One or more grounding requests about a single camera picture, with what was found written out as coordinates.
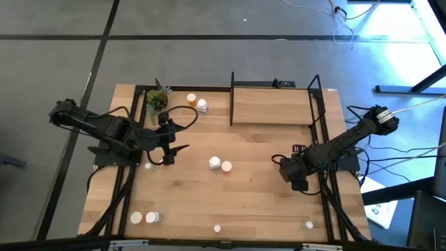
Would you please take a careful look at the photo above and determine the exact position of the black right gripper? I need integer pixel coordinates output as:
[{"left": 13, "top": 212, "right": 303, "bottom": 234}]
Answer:
[{"left": 278, "top": 143, "right": 311, "bottom": 192}]

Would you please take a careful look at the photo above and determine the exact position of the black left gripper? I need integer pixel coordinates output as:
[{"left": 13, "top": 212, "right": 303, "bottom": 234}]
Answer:
[{"left": 149, "top": 110, "right": 191, "bottom": 167}]

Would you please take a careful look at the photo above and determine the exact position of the white melatonin supplement bottle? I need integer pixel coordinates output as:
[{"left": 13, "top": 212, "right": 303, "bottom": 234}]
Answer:
[
  {"left": 208, "top": 155, "right": 222, "bottom": 171},
  {"left": 196, "top": 98, "right": 210, "bottom": 114},
  {"left": 145, "top": 211, "right": 163, "bottom": 224}
]

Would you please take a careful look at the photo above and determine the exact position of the potted succulent plant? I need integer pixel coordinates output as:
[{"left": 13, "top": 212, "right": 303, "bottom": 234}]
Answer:
[{"left": 145, "top": 78, "right": 172, "bottom": 126}]

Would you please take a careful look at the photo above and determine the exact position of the white printed paper bag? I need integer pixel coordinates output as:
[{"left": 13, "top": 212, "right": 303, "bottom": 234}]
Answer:
[{"left": 358, "top": 176, "right": 399, "bottom": 230}]

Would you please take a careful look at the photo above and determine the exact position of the black desk beam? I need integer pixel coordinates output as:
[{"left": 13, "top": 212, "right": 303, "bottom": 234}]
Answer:
[{"left": 361, "top": 176, "right": 436, "bottom": 206}]

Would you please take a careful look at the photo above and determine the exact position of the grey desk foot bar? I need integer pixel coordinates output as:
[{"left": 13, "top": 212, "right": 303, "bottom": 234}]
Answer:
[{"left": 374, "top": 84, "right": 446, "bottom": 96}]

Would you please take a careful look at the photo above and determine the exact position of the black box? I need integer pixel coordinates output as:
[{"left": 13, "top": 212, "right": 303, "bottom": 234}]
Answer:
[{"left": 406, "top": 190, "right": 446, "bottom": 250}]

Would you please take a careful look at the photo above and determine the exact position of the grey panel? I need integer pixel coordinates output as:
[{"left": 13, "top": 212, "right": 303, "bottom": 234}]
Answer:
[{"left": 433, "top": 106, "right": 446, "bottom": 199}]

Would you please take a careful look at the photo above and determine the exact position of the black gantry bar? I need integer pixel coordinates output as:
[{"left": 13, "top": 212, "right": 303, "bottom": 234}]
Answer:
[{"left": 0, "top": 235, "right": 446, "bottom": 251}]

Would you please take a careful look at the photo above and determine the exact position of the black desk leg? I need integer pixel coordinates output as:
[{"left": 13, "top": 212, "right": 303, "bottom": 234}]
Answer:
[{"left": 412, "top": 63, "right": 446, "bottom": 93}]

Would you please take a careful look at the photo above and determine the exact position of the dark floor object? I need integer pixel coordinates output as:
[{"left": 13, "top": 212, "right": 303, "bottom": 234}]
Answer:
[{"left": 0, "top": 152, "right": 27, "bottom": 169}]

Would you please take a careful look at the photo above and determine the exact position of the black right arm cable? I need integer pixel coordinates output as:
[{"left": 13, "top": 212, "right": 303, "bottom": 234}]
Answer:
[{"left": 270, "top": 153, "right": 291, "bottom": 167}]

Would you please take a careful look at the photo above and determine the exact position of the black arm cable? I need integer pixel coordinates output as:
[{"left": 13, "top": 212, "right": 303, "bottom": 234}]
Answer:
[
  {"left": 156, "top": 105, "right": 199, "bottom": 135},
  {"left": 145, "top": 149, "right": 165, "bottom": 167},
  {"left": 270, "top": 153, "right": 291, "bottom": 167}
]

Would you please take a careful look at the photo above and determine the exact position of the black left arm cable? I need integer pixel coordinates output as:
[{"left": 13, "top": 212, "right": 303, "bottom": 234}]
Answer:
[
  {"left": 145, "top": 149, "right": 165, "bottom": 167},
  {"left": 156, "top": 105, "right": 199, "bottom": 135}
]

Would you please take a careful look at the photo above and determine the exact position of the wooden shelf black frame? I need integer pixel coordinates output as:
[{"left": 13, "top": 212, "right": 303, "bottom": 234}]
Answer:
[{"left": 229, "top": 71, "right": 323, "bottom": 127}]

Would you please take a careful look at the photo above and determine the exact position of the silver aluminium extrusion bracket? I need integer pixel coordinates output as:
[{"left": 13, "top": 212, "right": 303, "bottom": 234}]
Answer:
[
  {"left": 301, "top": 243, "right": 344, "bottom": 251},
  {"left": 109, "top": 239, "right": 150, "bottom": 248}
]

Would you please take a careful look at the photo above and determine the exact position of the black bracket white label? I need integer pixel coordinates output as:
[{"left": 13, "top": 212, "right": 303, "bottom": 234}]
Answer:
[{"left": 273, "top": 78, "right": 297, "bottom": 89}]

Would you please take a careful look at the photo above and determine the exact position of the beige cable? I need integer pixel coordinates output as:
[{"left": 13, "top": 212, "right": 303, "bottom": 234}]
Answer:
[
  {"left": 364, "top": 142, "right": 446, "bottom": 175},
  {"left": 390, "top": 93, "right": 446, "bottom": 115}
]

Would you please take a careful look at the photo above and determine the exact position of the white floor cable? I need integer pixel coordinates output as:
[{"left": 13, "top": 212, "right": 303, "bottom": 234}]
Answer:
[{"left": 280, "top": 0, "right": 357, "bottom": 46}]

